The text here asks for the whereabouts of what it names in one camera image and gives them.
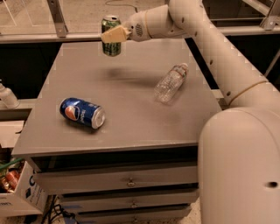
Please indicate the metal railing frame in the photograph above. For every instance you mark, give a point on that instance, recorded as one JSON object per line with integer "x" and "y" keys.
{"x": 30, "y": 21}

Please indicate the white spray bottle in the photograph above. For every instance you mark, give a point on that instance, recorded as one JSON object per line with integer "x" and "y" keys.
{"x": 7, "y": 97}

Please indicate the clear plastic water bottle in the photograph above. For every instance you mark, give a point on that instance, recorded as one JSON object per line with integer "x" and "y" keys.
{"x": 171, "y": 83}

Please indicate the green soda can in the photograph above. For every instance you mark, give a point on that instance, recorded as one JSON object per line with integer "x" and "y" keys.
{"x": 108, "y": 22}

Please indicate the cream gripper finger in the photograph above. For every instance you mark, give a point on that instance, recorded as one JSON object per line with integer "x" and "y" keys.
{"x": 115, "y": 35}

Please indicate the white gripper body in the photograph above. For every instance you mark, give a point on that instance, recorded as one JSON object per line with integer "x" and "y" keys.
{"x": 136, "y": 27}

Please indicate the blue pepsi can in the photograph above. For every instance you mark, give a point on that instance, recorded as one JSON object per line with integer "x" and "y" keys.
{"x": 83, "y": 112}

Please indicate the grey drawer cabinet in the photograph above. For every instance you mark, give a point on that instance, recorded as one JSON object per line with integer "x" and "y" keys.
{"x": 141, "y": 164}

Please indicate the white cardboard box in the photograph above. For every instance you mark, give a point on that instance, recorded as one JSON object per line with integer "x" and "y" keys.
{"x": 27, "y": 198}

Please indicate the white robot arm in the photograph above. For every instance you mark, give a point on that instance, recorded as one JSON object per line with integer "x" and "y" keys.
{"x": 239, "y": 148}

